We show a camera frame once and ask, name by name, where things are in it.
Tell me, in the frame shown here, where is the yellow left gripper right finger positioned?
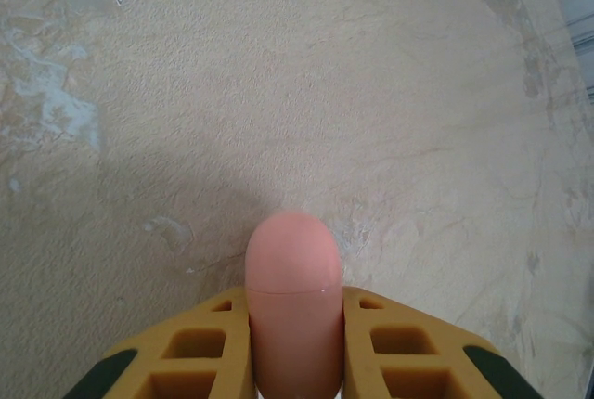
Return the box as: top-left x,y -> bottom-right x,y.
342,285 -> 547,399

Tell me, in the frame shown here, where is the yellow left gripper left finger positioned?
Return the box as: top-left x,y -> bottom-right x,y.
62,285 -> 256,399

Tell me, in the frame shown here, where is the pink earbud charging case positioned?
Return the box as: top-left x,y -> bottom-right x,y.
244,211 -> 345,399

